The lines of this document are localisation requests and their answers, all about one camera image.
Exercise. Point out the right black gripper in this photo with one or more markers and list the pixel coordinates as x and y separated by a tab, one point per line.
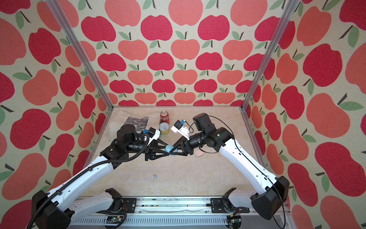
184	146

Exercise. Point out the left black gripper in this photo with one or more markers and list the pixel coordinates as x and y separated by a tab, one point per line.
151	151

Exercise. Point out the blue earbud charging case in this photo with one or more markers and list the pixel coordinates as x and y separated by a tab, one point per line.
170	148

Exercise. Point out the pink earbud charging case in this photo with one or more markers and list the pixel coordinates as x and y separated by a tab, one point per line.
199	153

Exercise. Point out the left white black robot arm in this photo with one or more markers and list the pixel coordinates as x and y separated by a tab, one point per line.
59	207

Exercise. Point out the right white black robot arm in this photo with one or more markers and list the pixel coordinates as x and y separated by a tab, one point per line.
270	191

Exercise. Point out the yellow tin can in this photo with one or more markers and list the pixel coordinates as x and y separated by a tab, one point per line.
164	128

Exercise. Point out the beige Monet tote bag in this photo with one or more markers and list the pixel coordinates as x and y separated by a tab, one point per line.
140	122

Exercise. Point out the red cola can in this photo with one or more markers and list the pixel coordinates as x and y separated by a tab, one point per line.
164	117

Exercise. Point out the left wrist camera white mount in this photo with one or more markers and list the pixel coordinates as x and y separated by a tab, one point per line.
152	133

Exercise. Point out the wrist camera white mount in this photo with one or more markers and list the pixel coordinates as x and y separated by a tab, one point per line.
152	133
179	127

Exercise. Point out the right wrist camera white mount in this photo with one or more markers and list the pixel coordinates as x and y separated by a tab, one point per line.
179	127

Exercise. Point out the right aluminium frame post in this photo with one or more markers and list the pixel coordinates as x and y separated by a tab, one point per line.
274	43

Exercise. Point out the aluminium frame post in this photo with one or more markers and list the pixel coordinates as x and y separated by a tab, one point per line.
274	43
62	20

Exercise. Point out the left aluminium frame post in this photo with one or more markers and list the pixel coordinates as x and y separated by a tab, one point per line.
62	20

